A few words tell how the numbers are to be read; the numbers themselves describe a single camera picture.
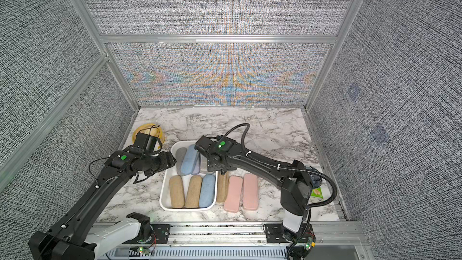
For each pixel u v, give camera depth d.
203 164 0.86
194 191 0.82
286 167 0.46
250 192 0.84
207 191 0.82
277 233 0.73
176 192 0.81
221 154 0.53
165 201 0.81
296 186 0.44
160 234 0.73
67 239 0.38
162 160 0.68
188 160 0.88
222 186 0.82
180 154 0.90
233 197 0.80
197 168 0.89
